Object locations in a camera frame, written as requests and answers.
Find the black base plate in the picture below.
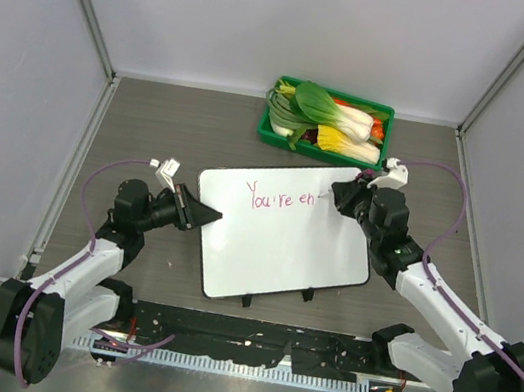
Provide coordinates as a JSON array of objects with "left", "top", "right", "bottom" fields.
[{"left": 97, "top": 300, "right": 403, "bottom": 381}]

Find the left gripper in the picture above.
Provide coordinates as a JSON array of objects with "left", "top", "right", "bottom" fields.
[{"left": 134, "top": 176, "right": 224, "bottom": 245}]

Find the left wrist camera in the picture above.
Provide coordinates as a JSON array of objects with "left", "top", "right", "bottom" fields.
[{"left": 154, "top": 158, "right": 180, "bottom": 190}]

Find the white whiteboard black frame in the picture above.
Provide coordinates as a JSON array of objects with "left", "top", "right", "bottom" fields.
[{"left": 198, "top": 166, "right": 370, "bottom": 299}]

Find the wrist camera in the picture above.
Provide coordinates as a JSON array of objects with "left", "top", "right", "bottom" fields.
[
  {"left": 154, "top": 158, "right": 180, "bottom": 190},
  {"left": 367, "top": 157, "right": 409, "bottom": 190}
]

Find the white marker with pink cap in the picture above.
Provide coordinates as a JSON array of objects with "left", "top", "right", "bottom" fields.
[{"left": 318, "top": 169, "right": 375, "bottom": 198}]

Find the yellow bok choy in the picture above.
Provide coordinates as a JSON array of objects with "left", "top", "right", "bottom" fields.
[{"left": 317, "top": 125, "right": 380, "bottom": 165}]

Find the green bok choy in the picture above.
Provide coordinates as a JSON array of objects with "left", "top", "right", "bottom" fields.
[{"left": 293, "top": 81, "right": 374, "bottom": 143}]

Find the white slotted cable duct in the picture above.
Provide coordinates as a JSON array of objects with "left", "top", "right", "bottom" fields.
[{"left": 68, "top": 329, "right": 371, "bottom": 392}]

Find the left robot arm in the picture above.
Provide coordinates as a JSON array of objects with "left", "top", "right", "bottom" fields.
[{"left": 0, "top": 179, "right": 222, "bottom": 386}]

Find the green plastic tray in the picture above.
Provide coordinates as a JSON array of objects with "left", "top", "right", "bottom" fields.
[{"left": 257, "top": 76, "right": 395, "bottom": 171}]

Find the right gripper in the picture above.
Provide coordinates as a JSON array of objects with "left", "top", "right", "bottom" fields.
[{"left": 325, "top": 168, "right": 392, "bottom": 246}]

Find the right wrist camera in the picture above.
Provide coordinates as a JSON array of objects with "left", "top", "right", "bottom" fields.
[{"left": 367, "top": 157, "right": 409, "bottom": 190}]

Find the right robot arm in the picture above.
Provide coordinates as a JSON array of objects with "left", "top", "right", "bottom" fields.
[{"left": 331, "top": 178, "right": 524, "bottom": 392}]

